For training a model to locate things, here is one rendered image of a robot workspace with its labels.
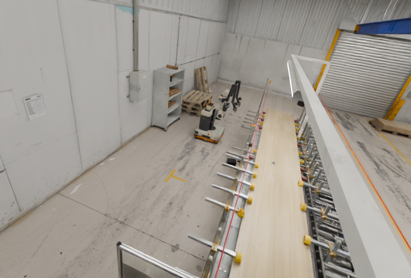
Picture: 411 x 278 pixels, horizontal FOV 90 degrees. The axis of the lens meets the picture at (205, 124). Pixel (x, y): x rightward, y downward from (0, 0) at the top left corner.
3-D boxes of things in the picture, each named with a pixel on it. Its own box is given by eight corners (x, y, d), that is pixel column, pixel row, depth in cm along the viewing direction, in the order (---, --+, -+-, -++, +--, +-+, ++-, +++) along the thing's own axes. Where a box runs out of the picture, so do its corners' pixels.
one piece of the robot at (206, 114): (197, 132, 535) (201, 102, 498) (203, 124, 582) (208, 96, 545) (209, 136, 527) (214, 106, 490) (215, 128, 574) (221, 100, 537)
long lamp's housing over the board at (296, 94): (291, 98, 175) (295, 90, 172) (287, 63, 383) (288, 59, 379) (306, 102, 172) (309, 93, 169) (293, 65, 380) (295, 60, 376)
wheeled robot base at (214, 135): (193, 137, 539) (194, 128, 528) (201, 127, 594) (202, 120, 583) (217, 144, 523) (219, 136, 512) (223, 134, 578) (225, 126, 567)
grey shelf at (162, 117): (151, 126, 561) (153, 69, 492) (167, 115, 639) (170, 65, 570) (165, 131, 551) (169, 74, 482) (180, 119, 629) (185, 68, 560)
